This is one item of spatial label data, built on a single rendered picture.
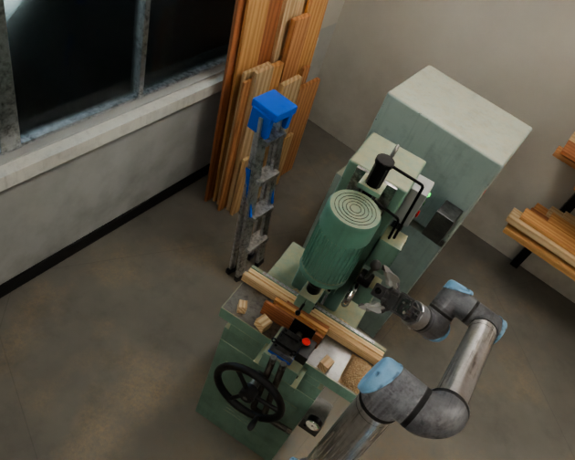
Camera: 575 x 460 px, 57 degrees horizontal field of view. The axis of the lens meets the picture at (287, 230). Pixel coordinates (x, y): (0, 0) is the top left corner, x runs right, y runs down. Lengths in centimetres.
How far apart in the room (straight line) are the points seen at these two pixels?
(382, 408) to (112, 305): 196
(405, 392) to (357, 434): 21
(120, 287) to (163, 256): 33
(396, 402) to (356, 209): 58
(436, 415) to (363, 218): 59
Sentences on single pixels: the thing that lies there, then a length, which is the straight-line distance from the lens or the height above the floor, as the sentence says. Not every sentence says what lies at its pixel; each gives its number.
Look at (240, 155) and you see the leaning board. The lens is 325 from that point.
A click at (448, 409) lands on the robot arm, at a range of 139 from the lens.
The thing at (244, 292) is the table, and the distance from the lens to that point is 205.
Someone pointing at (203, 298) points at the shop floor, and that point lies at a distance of 310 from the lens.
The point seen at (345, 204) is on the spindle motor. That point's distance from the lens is 161.
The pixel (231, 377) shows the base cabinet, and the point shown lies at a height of 50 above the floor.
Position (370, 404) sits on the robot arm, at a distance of 140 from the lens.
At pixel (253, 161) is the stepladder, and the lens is 263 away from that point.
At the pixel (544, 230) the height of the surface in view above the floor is 63.
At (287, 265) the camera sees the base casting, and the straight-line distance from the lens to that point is 232.
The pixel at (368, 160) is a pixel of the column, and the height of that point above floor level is 152.
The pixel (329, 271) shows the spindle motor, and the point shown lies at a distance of 171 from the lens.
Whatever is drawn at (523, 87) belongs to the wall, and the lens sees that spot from 379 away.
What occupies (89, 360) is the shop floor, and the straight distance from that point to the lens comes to 287.
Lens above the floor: 255
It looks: 45 degrees down
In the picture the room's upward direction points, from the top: 22 degrees clockwise
